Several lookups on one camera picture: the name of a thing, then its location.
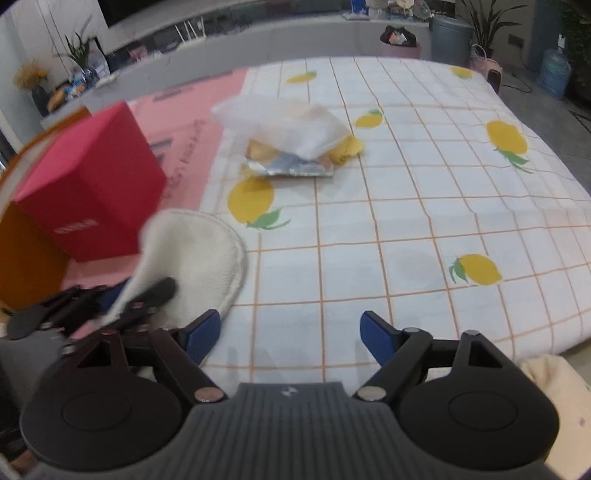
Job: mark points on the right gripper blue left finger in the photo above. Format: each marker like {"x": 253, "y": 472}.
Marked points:
{"x": 199, "y": 337}

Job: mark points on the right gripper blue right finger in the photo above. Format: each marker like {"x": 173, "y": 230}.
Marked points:
{"x": 379, "y": 336}

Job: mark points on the cream fleece pad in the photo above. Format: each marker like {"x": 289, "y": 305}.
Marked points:
{"x": 203, "y": 254}

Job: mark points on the white foam net sleeve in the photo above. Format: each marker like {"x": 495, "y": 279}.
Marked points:
{"x": 298, "y": 128}

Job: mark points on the red cube box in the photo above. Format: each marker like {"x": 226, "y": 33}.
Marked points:
{"x": 95, "y": 186}

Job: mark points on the lemon pattern tablecloth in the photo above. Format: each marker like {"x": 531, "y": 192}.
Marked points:
{"x": 454, "y": 216}

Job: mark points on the yellow silver snack bag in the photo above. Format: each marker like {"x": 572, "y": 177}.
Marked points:
{"x": 265, "y": 161}

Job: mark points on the dried yellow flowers in vase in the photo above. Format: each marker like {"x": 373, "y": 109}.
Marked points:
{"x": 30, "y": 77}

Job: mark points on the green potted plant on console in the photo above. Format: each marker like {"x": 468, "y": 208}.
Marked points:
{"x": 87, "y": 56}

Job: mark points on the grey marble tv console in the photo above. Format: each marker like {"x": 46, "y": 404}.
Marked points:
{"x": 267, "y": 42}

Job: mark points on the small pink heater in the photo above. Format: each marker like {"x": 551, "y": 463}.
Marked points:
{"x": 489, "y": 68}

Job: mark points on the pink waste bin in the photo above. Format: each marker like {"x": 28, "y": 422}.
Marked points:
{"x": 399, "y": 42}

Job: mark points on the grey round trash can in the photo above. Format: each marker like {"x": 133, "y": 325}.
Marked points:
{"x": 451, "y": 40}

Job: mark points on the blue water jug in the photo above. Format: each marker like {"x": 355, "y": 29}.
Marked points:
{"x": 555, "y": 71}

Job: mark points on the tall floor plant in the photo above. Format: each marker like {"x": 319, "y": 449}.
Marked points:
{"x": 489, "y": 21}

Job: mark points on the plush toys pile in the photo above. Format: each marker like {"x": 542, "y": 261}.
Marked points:
{"x": 384, "y": 9}

